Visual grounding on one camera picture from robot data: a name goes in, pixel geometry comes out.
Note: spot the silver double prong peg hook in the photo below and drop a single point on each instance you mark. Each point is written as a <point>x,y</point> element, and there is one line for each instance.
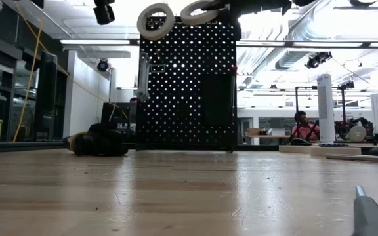
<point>157,68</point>

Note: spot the person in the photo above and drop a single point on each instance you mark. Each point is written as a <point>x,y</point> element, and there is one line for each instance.
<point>304,131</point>

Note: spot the black perforated peg board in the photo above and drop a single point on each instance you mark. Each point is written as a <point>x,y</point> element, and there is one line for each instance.
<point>182,114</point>

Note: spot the black ceiling spotlight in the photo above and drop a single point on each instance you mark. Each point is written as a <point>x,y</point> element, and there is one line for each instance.
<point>317,59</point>

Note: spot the black peg board bin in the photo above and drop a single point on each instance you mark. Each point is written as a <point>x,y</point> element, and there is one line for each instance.
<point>218,98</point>

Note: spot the large silver combination wrench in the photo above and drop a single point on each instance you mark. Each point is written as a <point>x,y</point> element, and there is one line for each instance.
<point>143,78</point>

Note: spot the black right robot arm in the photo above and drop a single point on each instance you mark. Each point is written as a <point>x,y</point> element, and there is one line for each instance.
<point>304,2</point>

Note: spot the round black ceiling camera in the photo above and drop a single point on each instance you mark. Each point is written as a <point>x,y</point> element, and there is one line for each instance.
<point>102,65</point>

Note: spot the black monitor on desk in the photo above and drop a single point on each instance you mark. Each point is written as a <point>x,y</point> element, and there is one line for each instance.
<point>115,113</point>

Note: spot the slim silver tool bar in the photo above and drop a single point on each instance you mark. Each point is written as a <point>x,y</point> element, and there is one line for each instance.
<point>356,158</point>

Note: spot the black tube stand frame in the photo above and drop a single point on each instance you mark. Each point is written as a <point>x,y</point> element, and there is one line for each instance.
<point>296,98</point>

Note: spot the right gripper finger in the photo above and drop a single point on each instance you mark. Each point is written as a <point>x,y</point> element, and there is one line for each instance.
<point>236,27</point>

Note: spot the black keyboard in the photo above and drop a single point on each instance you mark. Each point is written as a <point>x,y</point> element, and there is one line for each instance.
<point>333,144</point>

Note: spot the lilac pen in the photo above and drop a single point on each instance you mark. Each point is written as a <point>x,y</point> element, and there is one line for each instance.
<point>372,219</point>

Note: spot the black yellow hand tool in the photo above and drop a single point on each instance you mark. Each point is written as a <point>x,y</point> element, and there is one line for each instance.
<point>100,144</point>

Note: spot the long ceiling light bar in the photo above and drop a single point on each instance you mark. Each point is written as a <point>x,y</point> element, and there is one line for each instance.
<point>327,44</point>

